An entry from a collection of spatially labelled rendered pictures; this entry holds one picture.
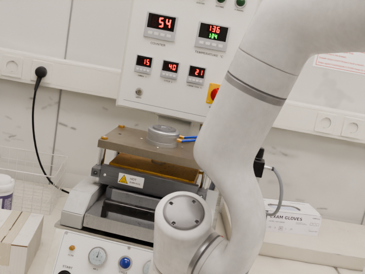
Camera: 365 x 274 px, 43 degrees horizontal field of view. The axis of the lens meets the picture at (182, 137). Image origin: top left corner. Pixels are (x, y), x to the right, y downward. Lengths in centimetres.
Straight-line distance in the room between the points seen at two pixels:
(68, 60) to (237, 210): 116
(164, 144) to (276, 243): 58
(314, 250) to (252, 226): 93
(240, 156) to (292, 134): 112
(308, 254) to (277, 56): 104
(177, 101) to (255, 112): 66
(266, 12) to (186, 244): 33
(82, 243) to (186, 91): 48
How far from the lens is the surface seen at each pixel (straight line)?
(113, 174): 109
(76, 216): 105
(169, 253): 71
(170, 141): 112
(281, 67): 61
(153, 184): 108
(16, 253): 119
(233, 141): 63
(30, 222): 129
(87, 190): 109
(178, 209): 68
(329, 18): 56
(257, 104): 61
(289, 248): 154
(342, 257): 161
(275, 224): 160
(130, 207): 101
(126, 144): 108
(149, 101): 127
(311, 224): 165
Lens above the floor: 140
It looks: 13 degrees down
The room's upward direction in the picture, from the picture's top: 11 degrees clockwise
